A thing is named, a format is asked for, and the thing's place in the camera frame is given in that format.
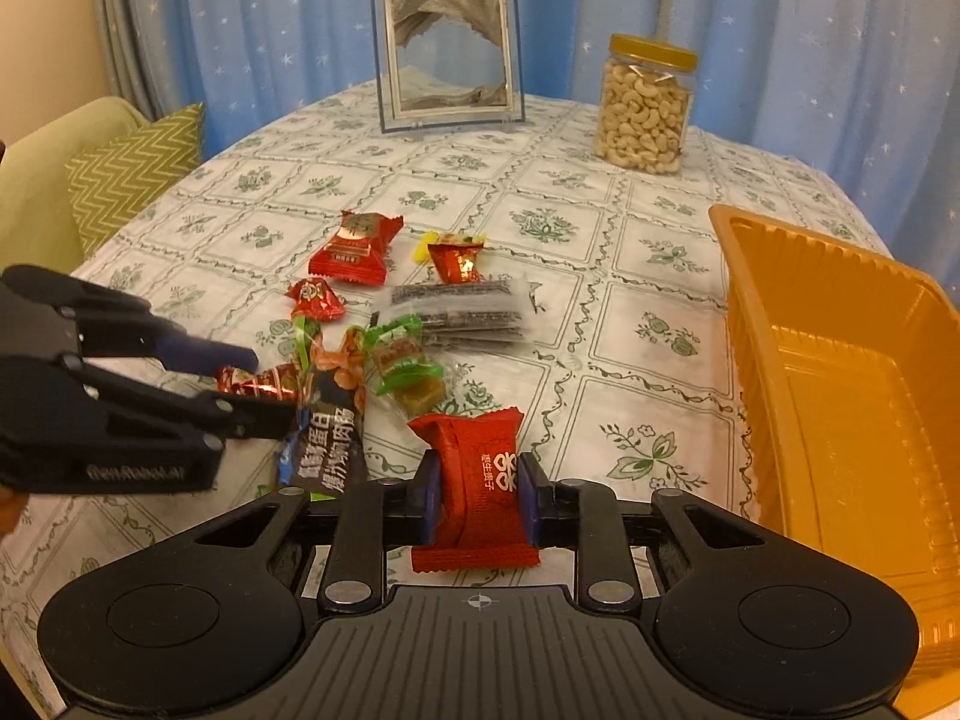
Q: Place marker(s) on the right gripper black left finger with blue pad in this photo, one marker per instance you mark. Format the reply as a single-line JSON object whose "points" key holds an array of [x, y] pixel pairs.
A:
{"points": [[372, 519]]}

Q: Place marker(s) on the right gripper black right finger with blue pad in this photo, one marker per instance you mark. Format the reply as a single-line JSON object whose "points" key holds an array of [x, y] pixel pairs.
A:
{"points": [[583, 517]]}

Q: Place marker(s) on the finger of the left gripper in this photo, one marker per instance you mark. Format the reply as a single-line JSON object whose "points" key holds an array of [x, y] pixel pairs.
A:
{"points": [[236, 417], [180, 352]]}

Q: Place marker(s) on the black sausage snack packet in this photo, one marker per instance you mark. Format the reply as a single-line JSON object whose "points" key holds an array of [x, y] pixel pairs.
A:
{"points": [[325, 455]]}

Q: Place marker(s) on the red fabric-look snack packet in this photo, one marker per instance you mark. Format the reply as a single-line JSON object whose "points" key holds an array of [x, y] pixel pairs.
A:
{"points": [[480, 525]]}

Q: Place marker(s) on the small red candy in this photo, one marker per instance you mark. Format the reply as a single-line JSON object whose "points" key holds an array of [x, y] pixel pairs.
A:
{"points": [[314, 299]]}

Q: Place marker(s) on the green brown candy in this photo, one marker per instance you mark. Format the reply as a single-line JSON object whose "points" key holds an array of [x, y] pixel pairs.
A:
{"points": [[406, 373]]}

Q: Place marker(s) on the large red snack packet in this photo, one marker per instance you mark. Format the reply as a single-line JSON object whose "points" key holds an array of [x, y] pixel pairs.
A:
{"points": [[357, 251]]}

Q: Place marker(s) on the clear sesame bar packet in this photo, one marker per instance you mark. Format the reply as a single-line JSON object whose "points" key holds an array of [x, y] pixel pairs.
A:
{"points": [[497, 312]]}

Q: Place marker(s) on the red yellow candy packet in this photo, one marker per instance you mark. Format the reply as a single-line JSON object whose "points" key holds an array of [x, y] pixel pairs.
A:
{"points": [[454, 255]]}

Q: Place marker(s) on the person's left hand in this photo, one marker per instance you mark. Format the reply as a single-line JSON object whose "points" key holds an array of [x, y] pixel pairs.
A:
{"points": [[12, 506]]}

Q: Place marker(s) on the green zigzag cushion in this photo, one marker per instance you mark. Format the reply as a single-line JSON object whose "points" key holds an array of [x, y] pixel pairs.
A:
{"points": [[108, 186]]}

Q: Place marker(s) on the yellow-green sofa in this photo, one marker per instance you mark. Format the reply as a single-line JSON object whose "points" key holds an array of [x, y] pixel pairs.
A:
{"points": [[37, 224]]}

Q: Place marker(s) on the orange plastic tray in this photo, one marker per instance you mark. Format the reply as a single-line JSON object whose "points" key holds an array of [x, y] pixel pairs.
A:
{"points": [[848, 364]]}

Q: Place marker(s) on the cashew jar gold lid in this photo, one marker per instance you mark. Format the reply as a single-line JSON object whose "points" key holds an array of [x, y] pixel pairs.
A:
{"points": [[647, 96]]}

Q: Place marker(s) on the blue star curtain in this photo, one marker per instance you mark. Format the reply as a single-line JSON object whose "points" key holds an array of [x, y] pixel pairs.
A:
{"points": [[866, 90]]}

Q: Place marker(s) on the sand art picture frame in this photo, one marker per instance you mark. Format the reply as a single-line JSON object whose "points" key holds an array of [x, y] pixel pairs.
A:
{"points": [[447, 63]]}

